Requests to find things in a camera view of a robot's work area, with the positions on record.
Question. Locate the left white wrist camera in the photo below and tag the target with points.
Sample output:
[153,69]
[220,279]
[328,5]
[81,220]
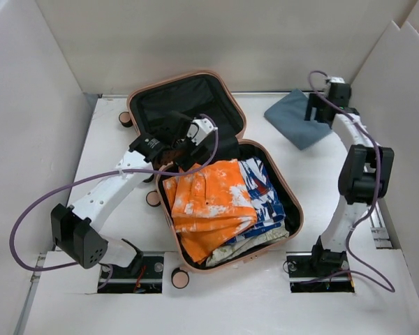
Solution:
[199,130]

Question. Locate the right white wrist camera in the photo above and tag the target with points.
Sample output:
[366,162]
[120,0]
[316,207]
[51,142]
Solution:
[334,80]

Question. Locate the cream green printed cloth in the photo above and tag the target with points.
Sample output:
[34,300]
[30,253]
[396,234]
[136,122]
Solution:
[229,251]

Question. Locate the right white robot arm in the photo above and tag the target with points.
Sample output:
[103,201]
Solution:
[363,180]

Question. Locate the orange white cloth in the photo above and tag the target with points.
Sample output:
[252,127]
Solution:
[209,207]

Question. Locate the grey cloth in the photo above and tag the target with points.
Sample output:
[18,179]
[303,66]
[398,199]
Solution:
[287,116]

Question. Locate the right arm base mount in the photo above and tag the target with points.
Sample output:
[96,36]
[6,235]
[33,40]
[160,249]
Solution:
[308,274]

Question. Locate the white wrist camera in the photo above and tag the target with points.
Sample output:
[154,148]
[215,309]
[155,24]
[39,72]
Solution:
[334,80]
[199,130]

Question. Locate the pink hard-shell suitcase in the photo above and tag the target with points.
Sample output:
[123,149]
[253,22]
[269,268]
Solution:
[204,92]

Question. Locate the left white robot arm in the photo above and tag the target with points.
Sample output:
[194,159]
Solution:
[76,228]

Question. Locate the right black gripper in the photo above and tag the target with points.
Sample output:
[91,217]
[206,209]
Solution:
[315,101]

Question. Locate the blue white red cloth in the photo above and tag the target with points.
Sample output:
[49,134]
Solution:
[265,200]

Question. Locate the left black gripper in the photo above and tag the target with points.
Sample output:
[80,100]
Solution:
[194,153]

